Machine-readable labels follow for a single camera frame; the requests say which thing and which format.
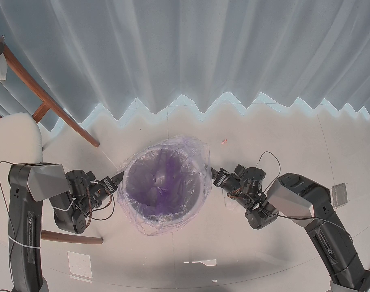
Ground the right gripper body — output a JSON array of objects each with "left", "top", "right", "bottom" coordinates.
[{"left": 213, "top": 169, "right": 244, "bottom": 194}]

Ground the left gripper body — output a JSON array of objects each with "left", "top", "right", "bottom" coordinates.
[{"left": 93, "top": 176, "right": 119, "bottom": 205}]

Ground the purple plastic bag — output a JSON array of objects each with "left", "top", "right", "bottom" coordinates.
[{"left": 116, "top": 135, "right": 213, "bottom": 236}]

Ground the white trash bin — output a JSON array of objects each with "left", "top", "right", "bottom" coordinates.
[{"left": 124, "top": 145, "right": 204, "bottom": 224}]

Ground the crumpled white wrapper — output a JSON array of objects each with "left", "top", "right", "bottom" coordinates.
[{"left": 224, "top": 193, "right": 245, "bottom": 208}]

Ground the white wooden chair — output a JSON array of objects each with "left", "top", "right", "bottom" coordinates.
[{"left": 0, "top": 34, "right": 104, "bottom": 245}]

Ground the pale blue curtain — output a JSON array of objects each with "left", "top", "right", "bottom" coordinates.
[{"left": 0, "top": 0, "right": 370, "bottom": 133}]

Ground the black cable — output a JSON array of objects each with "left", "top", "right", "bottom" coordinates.
[
  {"left": 255, "top": 151, "right": 281, "bottom": 194},
  {"left": 87, "top": 189, "right": 115, "bottom": 221}
]

